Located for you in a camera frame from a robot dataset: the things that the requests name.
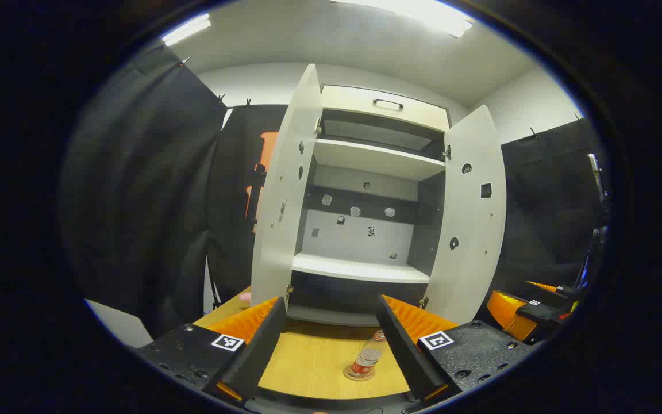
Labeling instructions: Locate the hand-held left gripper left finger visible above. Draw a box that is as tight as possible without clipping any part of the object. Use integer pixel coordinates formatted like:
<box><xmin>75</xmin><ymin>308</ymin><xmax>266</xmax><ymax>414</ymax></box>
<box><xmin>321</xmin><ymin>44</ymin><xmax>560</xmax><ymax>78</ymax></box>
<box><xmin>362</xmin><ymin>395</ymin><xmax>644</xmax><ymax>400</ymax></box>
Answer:
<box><xmin>136</xmin><ymin>296</ymin><xmax>288</xmax><ymax>403</ymax></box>

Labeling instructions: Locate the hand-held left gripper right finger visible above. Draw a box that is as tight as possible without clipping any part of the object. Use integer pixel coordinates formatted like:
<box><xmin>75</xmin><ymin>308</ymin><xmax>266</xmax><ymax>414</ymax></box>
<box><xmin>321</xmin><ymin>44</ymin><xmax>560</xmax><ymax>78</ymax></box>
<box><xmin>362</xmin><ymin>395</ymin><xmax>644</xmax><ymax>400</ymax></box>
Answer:
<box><xmin>376</xmin><ymin>294</ymin><xmax>538</xmax><ymax>403</ymax></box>

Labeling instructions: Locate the clear plastic bottle red label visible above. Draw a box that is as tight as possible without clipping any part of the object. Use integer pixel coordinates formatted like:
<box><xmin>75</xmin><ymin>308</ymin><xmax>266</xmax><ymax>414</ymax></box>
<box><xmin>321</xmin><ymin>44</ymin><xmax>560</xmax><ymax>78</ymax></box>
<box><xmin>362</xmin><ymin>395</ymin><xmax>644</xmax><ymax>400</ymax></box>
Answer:
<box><xmin>347</xmin><ymin>329</ymin><xmax>388</xmax><ymax>380</ymax></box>

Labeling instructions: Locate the white cabinet door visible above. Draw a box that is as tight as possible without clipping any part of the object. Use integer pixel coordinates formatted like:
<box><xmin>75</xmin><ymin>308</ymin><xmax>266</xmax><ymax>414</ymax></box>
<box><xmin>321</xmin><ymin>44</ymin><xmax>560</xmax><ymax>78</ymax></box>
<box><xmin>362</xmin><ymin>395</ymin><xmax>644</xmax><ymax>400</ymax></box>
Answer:
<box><xmin>425</xmin><ymin>103</ymin><xmax>507</xmax><ymax>325</ymax></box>
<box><xmin>251</xmin><ymin>63</ymin><xmax>324</xmax><ymax>308</ymax></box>

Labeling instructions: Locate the round wooden coaster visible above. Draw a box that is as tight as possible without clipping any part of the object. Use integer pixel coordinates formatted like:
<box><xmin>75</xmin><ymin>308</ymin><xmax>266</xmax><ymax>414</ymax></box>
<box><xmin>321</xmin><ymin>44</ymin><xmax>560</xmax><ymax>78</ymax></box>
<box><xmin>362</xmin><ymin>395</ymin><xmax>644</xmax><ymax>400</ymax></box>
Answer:
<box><xmin>343</xmin><ymin>365</ymin><xmax>376</xmax><ymax>382</ymax></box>

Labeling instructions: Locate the white cabinet shelf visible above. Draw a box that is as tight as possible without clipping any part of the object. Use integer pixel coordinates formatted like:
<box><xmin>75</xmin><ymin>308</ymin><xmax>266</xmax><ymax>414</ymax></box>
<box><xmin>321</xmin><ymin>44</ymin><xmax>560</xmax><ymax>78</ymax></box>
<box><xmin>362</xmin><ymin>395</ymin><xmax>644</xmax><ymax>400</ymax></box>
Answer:
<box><xmin>313</xmin><ymin>138</ymin><xmax>447</xmax><ymax>182</ymax></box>
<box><xmin>292</xmin><ymin>252</ymin><xmax>430</xmax><ymax>284</ymax></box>

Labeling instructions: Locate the white cabinet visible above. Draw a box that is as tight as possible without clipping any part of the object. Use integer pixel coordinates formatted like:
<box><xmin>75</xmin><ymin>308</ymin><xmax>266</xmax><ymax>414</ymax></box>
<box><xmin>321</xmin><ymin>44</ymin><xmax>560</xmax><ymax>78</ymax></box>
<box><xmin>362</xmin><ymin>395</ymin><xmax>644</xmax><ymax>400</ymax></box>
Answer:
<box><xmin>251</xmin><ymin>63</ymin><xmax>507</xmax><ymax>328</ymax></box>

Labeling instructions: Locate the black backdrop cloth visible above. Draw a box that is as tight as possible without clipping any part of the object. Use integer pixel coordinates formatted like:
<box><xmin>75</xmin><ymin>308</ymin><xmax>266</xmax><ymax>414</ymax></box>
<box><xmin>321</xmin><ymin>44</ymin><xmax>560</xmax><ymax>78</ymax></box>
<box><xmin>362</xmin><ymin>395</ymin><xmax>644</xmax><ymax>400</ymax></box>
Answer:
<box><xmin>61</xmin><ymin>46</ymin><xmax>612</xmax><ymax>337</ymax></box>

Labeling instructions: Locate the white cabinet drawer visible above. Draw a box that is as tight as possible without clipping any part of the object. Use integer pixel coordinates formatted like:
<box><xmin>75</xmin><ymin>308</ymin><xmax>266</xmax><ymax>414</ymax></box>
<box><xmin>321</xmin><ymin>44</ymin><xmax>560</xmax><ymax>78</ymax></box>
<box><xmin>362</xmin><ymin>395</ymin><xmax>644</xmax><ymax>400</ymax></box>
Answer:
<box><xmin>321</xmin><ymin>85</ymin><xmax>451</xmax><ymax>132</ymax></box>

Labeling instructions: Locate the long ceiling light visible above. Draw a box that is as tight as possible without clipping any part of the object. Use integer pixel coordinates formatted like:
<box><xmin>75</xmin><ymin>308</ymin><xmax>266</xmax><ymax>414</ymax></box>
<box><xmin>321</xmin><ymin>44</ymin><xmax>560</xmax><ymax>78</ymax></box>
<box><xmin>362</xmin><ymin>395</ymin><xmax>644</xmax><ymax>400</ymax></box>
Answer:
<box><xmin>161</xmin><ymin>13</ymin><xmax>212</xmax><ymax>47</ymax></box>

